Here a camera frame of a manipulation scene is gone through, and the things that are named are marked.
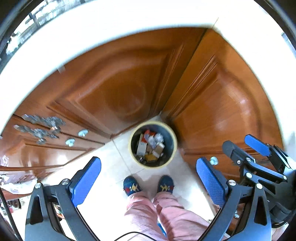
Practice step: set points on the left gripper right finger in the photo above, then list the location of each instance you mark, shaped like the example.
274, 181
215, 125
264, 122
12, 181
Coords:
213, 181

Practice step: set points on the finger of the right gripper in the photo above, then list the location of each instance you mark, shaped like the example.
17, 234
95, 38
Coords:
245, 161
257, 145

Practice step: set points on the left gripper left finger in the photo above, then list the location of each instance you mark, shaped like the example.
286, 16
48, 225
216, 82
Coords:
83, 180

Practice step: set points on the round cabinet knob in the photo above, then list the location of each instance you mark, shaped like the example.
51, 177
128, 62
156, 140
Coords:
83, 133
70, 142

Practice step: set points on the right blue slipper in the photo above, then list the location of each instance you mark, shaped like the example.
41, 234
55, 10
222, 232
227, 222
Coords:
166, 184

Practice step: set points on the blue slipper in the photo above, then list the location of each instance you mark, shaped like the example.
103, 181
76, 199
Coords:
131, 186
166, 184

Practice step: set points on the wooden cabinet door right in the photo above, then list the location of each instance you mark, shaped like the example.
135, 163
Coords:
218, 98

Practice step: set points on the wooden cabinet door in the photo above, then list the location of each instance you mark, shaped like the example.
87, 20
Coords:
116, 85
218, 98

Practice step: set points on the left blue slipper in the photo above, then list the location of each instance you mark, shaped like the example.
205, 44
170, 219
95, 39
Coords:
131, 186

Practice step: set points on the right pink trouser leg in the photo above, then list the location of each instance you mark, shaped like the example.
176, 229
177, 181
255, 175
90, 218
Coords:
178, 222

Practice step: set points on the pink trouser leg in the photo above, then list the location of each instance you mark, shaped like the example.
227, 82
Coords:
141, 216
178, 222

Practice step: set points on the left pink trouser leg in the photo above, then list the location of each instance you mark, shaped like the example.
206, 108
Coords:
141, 216

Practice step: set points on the black bin with yellow rim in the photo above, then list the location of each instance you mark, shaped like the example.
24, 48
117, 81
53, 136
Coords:
164, 152

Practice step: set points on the wooden cabinet door left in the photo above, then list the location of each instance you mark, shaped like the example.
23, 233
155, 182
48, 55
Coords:
116, 85

